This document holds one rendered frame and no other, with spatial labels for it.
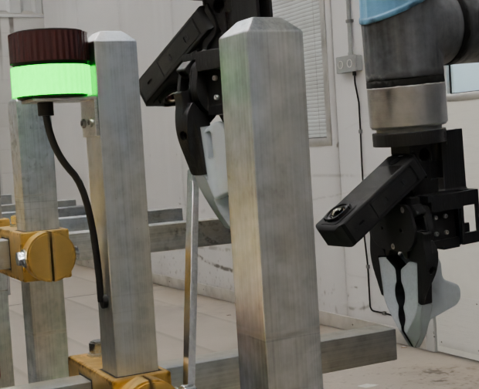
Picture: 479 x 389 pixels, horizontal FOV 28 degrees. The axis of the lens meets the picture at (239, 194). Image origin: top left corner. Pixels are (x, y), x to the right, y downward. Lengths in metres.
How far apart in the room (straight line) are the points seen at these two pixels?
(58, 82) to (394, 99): 0.34
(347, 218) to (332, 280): 4.47
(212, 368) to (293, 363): 0.31
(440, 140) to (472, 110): 3.44
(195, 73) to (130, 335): 0.22
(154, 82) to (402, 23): 0.23
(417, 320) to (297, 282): 0.43
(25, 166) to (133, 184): 0.25
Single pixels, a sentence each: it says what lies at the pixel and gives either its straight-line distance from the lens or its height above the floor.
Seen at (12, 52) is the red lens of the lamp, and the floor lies 1.12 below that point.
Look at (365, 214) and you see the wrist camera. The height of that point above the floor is 0.97.
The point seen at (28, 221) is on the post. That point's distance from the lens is 0.99.
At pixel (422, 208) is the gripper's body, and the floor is 0.97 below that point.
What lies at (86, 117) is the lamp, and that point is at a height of 1.07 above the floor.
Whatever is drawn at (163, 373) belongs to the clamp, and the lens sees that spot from 0.77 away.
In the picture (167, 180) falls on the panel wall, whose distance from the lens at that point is 7.18.
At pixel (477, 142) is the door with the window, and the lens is 4.35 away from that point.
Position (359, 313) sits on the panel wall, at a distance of 5.18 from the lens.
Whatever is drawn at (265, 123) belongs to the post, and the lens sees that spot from 0.52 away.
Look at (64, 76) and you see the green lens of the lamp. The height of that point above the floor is 1.10.
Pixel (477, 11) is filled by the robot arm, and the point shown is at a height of 1.16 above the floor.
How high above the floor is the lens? 1.05
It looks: 3 degrees down
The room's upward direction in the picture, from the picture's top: 4 degrees counter-clockwise
